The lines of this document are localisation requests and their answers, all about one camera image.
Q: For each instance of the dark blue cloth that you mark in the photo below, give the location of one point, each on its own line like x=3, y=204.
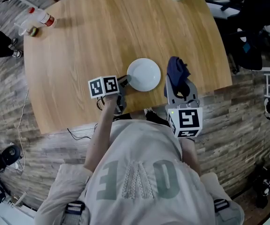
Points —
x=175, y=71

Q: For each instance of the clear plastic cup with straw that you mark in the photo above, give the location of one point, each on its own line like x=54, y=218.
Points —
x=28, y=30

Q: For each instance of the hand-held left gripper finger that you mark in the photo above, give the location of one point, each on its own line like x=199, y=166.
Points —
x=125, y=80

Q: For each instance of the person's grey lettered shirt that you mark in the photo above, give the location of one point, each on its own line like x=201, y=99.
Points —
x=139, y=172

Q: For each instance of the clear plastic bottle red label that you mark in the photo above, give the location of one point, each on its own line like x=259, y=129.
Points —
x=43, y=17

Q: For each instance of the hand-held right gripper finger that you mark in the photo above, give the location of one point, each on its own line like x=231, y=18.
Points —
x=194, y=91
x=168, y=91

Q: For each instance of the person's black trousers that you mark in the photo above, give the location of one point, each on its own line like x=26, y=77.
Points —
x=159, y=120

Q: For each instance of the black round device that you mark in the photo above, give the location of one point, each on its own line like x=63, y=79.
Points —
x=8, y=155

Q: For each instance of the black office chair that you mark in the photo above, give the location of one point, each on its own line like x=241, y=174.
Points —
x=254, y=32

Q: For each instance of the person's right forearm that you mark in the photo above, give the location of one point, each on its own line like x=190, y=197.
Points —
x=191, y=153

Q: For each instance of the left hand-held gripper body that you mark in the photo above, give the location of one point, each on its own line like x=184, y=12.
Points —
x=102, y=87

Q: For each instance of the person's light shoe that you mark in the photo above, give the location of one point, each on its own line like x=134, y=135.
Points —
x=150, y=112

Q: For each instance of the person's left forearm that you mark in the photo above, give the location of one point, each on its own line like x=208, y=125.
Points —
x=100, y=137

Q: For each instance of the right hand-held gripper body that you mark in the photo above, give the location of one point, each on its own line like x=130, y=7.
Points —
x=188, y=119

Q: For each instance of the white round plate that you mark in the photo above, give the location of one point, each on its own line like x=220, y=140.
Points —
x=145, y=74

